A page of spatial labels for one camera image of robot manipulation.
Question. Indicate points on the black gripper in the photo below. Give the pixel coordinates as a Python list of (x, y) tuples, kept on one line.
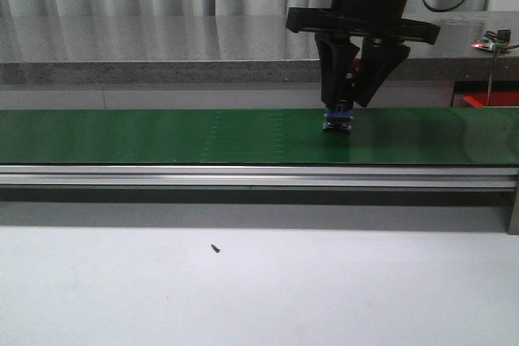
[(337, 53)]

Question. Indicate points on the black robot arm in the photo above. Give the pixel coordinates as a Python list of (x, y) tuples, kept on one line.
[(360, 43)]

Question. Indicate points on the green conveyor belt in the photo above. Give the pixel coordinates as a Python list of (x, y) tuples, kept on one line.
[(483, 136)]

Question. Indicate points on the red plastic tray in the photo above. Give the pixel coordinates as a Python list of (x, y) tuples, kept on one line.
[(497, 99)]

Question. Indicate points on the small green circuit board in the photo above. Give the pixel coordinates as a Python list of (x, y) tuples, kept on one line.
[(492, 41)]

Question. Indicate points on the grey stone counter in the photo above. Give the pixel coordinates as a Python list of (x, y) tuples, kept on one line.
[(223, 49)]

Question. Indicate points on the grey metal support bracket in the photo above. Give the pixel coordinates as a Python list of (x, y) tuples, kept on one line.
[(511, 196)]

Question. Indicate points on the aluminium conveyor frame rail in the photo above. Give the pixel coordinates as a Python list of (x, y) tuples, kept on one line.
[(407, 177)]

